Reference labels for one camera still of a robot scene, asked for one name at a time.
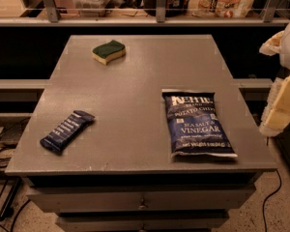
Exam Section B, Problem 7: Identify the green and yellow sponge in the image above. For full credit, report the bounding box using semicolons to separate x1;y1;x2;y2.
92;40;126;65

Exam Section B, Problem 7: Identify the black cables left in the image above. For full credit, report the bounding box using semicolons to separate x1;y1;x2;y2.
0;117;32;232

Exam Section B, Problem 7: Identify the grey drawer cabinet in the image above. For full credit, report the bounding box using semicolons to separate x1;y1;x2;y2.
6;35;276;232

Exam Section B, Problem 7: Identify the dark blue snack bar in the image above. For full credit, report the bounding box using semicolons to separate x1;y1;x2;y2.
40;110;95;155

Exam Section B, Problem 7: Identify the metal shelf rail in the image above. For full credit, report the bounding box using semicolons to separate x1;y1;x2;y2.
0;0;290;27

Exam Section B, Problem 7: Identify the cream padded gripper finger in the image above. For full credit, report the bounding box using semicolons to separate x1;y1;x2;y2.
259;31;283;56
259;75;290;137

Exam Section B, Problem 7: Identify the clear plastic container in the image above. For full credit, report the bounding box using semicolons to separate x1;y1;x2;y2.
72;0;110;17

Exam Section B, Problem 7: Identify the grey power adapter box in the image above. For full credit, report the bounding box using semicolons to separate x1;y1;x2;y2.
0;124;25;147

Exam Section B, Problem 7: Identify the blue Kettle chip bag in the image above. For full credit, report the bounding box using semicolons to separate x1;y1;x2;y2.
162;89;237;158

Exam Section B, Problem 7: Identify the black floor cable right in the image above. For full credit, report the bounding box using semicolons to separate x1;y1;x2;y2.
261;169;283;232

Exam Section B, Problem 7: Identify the colourful snack bag on shelf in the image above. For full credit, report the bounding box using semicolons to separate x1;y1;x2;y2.
192;0;254;18

